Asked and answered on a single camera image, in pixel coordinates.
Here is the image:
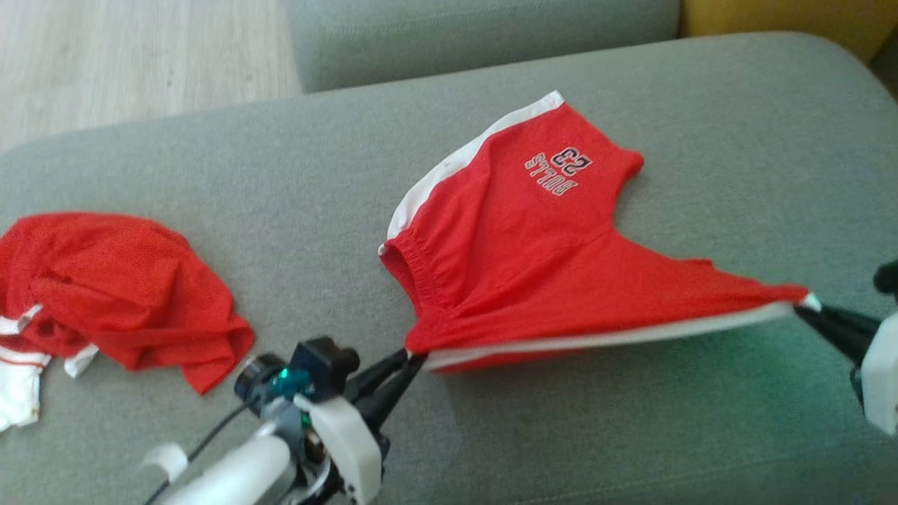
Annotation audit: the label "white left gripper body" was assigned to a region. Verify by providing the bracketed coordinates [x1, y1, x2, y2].
[295, 395, 391, 505]

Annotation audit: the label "red white-sleeved Bulls jersey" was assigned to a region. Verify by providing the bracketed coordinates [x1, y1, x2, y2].
[0, 213, 255, 432]

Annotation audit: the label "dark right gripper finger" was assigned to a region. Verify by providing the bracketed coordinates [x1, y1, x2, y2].
[793, 303, 882, 336]
[796, 312, 876, 367]

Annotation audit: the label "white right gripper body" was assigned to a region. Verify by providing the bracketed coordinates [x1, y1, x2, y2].
[859, 316, 898, 436]

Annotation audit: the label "red Bulls 23 shorts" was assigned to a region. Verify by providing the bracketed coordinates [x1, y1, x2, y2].
[379, 91, 822, 374]

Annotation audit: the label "grey sofa cushion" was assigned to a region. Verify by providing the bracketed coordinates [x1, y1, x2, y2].
[284, 0, 681, 94]

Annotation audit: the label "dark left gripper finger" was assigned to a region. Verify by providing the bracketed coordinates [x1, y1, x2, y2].
[344, 349, 412, 402]
[360, 354, 429, 432]

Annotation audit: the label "yellow cushion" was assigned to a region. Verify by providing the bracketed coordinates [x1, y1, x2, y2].
[679, 0, 898, 64]

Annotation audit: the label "white cable label tag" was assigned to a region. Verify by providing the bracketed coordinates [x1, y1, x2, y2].
[140, 443, 189, 483]

